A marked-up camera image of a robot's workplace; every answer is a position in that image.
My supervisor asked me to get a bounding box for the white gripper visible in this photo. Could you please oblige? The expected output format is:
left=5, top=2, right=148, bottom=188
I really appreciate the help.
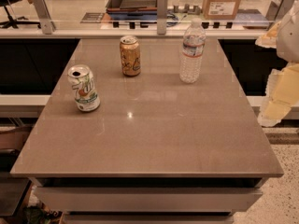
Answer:
left=255, top=1, right=299, bottom=127

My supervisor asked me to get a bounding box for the white green 7up can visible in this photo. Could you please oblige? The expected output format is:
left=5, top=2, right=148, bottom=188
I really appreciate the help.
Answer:
left=67, top=64, right=100, bottom=112

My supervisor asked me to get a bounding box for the gold soda can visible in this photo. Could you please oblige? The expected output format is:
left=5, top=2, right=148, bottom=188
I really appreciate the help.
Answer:
left=120, top=35, right=141, bottom=77

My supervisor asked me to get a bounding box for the cardboard box with label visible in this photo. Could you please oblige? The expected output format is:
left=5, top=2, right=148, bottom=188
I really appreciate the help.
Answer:
left=202, top=0, right=241, bottom=20

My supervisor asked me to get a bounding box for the clear plastic water bottle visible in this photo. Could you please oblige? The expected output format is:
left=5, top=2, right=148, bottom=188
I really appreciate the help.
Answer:
left=179, top=18, right=206, bottom=84

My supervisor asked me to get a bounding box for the black office chair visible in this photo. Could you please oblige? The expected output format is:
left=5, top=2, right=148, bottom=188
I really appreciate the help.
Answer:
left=0, top=0, right=42, bottom=30

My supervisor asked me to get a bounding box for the right metal railing post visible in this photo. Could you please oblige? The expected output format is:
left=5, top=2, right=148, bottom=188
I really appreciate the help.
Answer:
left=265, top=0, right=298, bottom=21

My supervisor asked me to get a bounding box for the metal railing post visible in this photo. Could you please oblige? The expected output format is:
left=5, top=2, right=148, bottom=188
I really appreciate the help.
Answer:
left=157, top=0, right=168, bottom=35
left=265, top=0, right=298, bottom=21
left=32, top=0, right=55, bottom=35

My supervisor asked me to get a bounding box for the middle metal railing post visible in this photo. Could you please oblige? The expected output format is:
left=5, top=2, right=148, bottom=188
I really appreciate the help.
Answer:
left=157, top=0, right=168, bottom=35

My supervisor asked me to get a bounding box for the left metal railing post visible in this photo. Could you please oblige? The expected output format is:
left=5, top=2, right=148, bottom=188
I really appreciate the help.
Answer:
left=32, top=0, right=55, bottom=35

